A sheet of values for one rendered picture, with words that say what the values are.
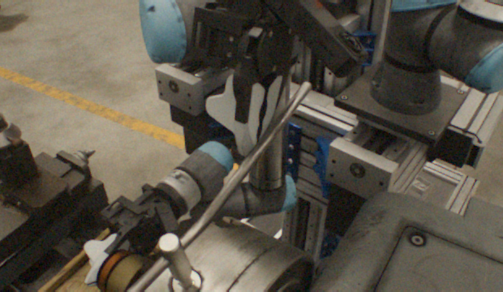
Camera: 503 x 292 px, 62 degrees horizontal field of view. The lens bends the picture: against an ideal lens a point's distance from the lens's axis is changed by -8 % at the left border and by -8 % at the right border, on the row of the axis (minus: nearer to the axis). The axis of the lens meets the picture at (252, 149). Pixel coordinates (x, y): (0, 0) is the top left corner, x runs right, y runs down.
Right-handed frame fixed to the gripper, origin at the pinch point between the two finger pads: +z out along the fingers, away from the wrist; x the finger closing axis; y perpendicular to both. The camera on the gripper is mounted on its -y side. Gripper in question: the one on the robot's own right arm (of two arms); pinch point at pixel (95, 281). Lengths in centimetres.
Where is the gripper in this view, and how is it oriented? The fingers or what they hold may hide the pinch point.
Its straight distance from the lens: 72.7
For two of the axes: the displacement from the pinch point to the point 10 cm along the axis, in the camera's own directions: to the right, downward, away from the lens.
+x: 0.0, -7.8, -6.2
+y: -8.3, -3.4, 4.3
